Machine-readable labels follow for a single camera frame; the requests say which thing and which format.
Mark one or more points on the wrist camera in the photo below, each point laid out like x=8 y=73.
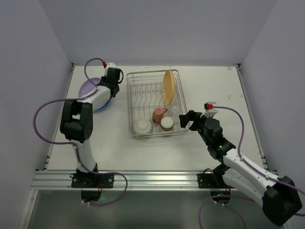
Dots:
x=110 y=65
x=210 y=110

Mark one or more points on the wire dish rack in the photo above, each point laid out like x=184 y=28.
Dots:
x=144 y=94

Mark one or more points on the pink mug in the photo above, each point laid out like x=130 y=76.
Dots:
x=158 y=114

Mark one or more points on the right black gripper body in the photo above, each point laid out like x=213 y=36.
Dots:
x=194 y=119

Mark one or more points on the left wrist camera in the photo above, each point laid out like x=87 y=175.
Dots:
x=110 y=65

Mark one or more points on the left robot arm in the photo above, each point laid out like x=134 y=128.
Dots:
x=77 y=117

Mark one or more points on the clear glass tumbler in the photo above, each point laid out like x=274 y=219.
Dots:
x=175 y=110

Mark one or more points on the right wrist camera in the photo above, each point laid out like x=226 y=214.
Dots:
x=210 y=110

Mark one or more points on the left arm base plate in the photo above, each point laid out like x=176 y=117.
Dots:
x=89 y=180

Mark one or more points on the purple plate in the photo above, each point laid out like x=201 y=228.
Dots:
x=86 y=87

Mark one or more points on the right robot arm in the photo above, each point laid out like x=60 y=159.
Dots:
x=277 y=196

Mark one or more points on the white striped bowl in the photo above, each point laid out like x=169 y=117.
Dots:
x=142 y=126

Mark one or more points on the yellow plate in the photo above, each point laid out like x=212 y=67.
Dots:
x=169 y=87

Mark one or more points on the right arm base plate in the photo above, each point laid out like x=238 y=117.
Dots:
x=210 y=180

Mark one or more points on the white brown cup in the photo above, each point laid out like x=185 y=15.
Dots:
x=166 y=124

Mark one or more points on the aluminium mounting rail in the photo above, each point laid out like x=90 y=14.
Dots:
x=135 y=180

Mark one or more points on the blue plate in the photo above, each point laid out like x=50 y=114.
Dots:
x=103 y=107

